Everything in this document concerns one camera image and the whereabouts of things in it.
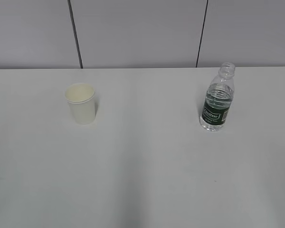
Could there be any white paper cup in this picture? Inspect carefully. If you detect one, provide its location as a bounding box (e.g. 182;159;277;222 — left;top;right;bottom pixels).
65;83;96;125

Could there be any clear water bottle green label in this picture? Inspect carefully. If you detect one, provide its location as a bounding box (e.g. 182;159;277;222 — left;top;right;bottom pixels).
199;63;236;132

